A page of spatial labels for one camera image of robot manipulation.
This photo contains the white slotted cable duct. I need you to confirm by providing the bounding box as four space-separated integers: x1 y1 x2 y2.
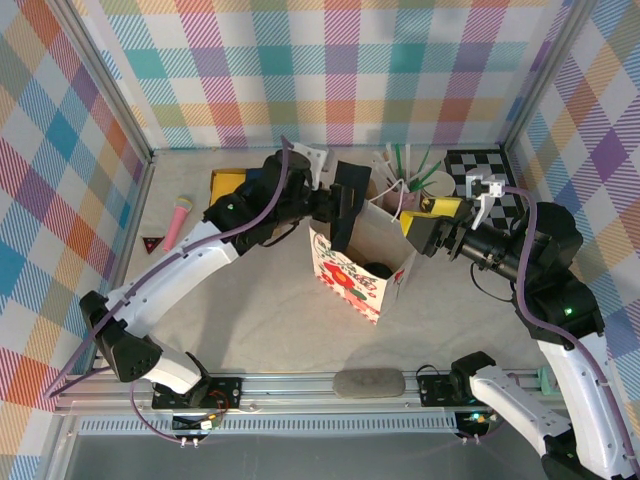
78 417 460 437

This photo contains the black grey chessboard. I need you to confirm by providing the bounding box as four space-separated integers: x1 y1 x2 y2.
443 148 531 236

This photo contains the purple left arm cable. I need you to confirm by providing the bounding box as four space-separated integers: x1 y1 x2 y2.
43 133 291 446

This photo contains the grey oval stone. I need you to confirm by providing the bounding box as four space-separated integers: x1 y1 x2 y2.
332 368 406 400

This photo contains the wide aluminium base rail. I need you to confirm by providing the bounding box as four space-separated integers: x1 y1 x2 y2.
54 370 571 416

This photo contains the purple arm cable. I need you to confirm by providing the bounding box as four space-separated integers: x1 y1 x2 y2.
457 185 639 471
43 133 291 446

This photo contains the pink toy microphone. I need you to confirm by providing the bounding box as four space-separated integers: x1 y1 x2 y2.
163 194 195 254

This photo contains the white flower print paper bag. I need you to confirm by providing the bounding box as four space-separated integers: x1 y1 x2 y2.
308 179 419 326

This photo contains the kraft paper coffee cup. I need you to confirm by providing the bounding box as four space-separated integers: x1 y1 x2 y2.
421 170 457 200

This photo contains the aluminium frame post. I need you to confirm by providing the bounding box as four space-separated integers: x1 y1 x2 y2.
502 0 600 151
52 0 156 164

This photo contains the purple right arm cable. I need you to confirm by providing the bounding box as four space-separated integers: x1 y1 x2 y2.
457 185 639 471

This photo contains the aluminium side rail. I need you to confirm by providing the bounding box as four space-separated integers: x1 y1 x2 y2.
97 154 157 349

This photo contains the small electronics board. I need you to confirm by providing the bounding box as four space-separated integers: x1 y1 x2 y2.
458 409 499 427
172 412 222 432

